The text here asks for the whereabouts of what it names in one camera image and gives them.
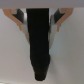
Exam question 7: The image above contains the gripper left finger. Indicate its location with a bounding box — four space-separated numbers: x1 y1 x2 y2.
2 8 32 46

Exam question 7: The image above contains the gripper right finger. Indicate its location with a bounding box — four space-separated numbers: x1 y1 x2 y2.
49 7 78 44

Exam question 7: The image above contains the black door handle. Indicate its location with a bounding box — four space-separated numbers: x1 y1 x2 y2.
26 7 53 80

